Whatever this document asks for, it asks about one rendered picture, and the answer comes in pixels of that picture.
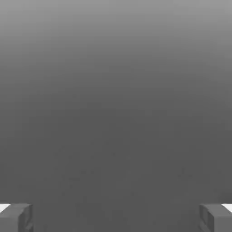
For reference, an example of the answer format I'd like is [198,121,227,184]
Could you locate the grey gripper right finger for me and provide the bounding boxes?
[198,203,232,232]

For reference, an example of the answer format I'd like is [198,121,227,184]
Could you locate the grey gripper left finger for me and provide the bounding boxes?
[0,203,34,232]

